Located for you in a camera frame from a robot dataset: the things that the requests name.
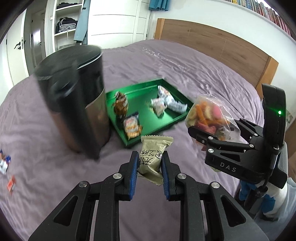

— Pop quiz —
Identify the blue white gloved hand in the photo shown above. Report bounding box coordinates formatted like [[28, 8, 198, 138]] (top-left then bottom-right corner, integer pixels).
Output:
[[239, 181, 287, 221]]

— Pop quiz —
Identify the dark blue butter cookies packet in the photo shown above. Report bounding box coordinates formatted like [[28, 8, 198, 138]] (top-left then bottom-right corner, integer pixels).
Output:
[[123, 111, 142, 140]]

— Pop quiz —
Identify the small red candy packet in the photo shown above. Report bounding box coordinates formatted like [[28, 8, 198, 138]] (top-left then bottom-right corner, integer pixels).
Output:
[[7, 175, 16, 194]]

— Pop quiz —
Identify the white blue peanut snack packet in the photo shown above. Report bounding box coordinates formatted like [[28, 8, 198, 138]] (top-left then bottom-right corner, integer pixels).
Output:
[[158, 85, 188, 114]]

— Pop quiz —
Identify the white blue red wafer packet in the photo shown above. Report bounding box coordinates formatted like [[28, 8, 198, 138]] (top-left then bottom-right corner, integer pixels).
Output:
[[0, 150, 11, 175]]

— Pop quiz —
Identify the light blue hanging jacket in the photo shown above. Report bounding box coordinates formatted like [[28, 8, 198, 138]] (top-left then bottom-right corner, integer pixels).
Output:
[[74, 0, 91, 45]]

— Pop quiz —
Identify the white door with black handle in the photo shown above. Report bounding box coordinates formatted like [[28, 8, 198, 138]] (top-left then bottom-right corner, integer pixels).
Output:
[[6, 10, 29, 85]]

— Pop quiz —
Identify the green metal tray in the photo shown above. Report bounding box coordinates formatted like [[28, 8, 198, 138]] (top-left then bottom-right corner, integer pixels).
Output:
[[106, 79, 193, 148]]

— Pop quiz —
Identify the black and bronze electric kettle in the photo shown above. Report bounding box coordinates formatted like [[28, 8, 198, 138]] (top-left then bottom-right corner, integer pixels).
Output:
[[34, 45, 110, 160]]

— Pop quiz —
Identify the camera screen unit on gripper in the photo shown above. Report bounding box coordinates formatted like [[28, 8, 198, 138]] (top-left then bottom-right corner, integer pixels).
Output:
[[262, 83, 286, 153]]

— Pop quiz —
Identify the wooden headboard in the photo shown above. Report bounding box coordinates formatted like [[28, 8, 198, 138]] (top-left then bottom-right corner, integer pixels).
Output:
[[154, 18, 278, 98]]

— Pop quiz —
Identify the white wardrobe with shelves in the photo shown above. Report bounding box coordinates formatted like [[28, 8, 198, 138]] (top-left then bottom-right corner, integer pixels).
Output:
[[45, 1, 151, 55]]

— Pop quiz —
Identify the pink white cartoon snack packet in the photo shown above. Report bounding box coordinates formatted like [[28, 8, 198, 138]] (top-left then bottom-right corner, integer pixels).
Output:
[[151, 98, 167, 117]]

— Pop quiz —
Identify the folded dark clothes pile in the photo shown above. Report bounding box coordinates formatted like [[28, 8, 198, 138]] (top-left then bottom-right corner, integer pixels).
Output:
[[55, 17, 78, 34]]

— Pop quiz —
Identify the row of books on shelf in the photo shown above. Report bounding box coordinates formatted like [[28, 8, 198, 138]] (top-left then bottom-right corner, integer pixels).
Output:
[[226, 0, 292, 37]]

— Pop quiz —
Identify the brown nutrition snack packet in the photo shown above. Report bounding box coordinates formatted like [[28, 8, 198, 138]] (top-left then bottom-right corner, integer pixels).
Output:
[[112, 91, 128, 118]]

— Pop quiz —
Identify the clear bag of colourful snacks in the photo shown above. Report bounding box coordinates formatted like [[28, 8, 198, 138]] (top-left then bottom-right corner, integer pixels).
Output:
[[185, 93, 247, 144]]

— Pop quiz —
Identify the olive green pastry packet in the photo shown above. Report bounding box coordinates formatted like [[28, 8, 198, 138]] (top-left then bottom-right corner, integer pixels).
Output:
[[137, 135, 174, 186]]

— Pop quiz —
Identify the teal curtain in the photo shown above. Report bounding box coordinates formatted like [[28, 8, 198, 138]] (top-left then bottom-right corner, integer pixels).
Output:
[[149, 0, 171, 11]]

